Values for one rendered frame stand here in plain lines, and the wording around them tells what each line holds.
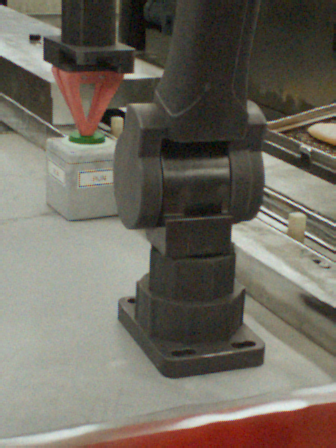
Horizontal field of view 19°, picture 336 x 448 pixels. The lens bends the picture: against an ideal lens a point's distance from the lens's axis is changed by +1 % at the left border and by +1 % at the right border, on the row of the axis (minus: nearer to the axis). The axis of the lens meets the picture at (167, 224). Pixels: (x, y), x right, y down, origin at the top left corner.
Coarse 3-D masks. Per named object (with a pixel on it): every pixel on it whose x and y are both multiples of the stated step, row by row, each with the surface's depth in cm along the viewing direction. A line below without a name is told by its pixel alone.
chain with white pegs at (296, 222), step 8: (112, 120) 130; (120, 120) 130; (112, 128) 131; (120, 128) 130; (296, 216) 95; (304, 216) 95; (288, 224) 96; (296, 224) 95; (304, 224) 95; (288, 232) 96; (296, 232) 95; (304, 232) 96
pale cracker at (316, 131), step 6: (312, 126) 116; (318, 126) 115; (324, 126) 115; (330, 126) 114; (312, 132) 115; (318, 132) 114; (324, 132) 113; (330, 132) 113; (318, 138) 114; (324, 138) 113; (330, 138) 112
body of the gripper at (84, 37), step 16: (64, 0) 100; (80, 0) 99; (96, 0) 99; (112, 0) 101; (64, 16) 101; (80, 16) 100; (96, 16) 100; (112, 16) 101; (64, 32) 101; (80, 32) 100; (96, 32) 100; (112, 32) 102; (64, 48) 101; (80, 48) 99; (96, 48) 100; (112, 48) 100; (128, 48) 101
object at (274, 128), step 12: (324, 108) 121; (276, 120) 118; (288, 120) 119; (300, 120) 120; (312, 120) 120; (276, 132) 114; (288, 132) 117; (300, 132) 117; (276, 144) 114; (288, 144) 112; (300, 144) 110; (324, 144) 112; (312, 156) 108; (324, 156) 106
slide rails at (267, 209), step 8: (104, 120) 137; (264, 200) 106; (264, 208) 103; (272, 208) 103; (280, 208) 103; (272, 216) 101; (280, 216) 101; (288, 216) 101; (312, 232) 97; (320, 232) 97; (296, 240) 94; (312, 240) 95; (320, 240) 95; (328, 240) 95; (328, 248) 93
